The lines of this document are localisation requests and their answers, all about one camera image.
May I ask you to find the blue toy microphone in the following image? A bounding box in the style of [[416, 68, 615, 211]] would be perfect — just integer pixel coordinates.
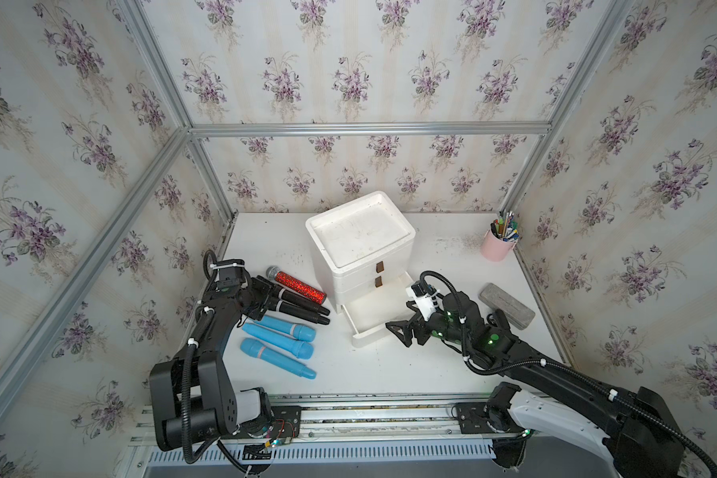
[[242, 323, 314, 360], [259, 316, 317, 343], [240, 339, 317, 380]]

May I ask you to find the grey stone slab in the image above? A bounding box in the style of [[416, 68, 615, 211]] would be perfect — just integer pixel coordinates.
[[479, 283, 536, 330]]

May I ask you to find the aluminium mounting rail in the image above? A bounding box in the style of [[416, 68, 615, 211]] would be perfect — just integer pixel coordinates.
[[127, 390, 625, 446]]

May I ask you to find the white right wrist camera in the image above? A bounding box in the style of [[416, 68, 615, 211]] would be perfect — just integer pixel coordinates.
[[406, 282, 438, 322]]

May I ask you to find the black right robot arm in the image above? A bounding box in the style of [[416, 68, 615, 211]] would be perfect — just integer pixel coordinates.
[[386, 271, 717, 477]]

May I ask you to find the white bottom drawer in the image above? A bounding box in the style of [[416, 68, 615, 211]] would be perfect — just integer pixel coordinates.
[[341, 272, 413, 349]]

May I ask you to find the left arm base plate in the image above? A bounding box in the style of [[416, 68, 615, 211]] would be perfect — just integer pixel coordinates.
[[238, 404, 303, 441]]

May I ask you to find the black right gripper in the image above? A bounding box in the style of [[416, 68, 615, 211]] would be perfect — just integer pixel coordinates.
[[385, 298, 472, 351]]

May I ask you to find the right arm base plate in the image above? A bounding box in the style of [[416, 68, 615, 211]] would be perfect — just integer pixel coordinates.
[[452, 402, 534, 438]]

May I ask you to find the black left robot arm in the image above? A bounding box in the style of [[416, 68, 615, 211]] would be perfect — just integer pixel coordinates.
[[149, 250, 275, 464]]

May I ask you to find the pink metal pen bucket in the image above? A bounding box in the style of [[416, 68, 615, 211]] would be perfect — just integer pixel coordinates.
[[480, 231, 516, 262]]

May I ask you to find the white plastic drawer cabinet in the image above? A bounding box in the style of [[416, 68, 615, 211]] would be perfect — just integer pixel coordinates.
[[305, 191, 416, 307]]

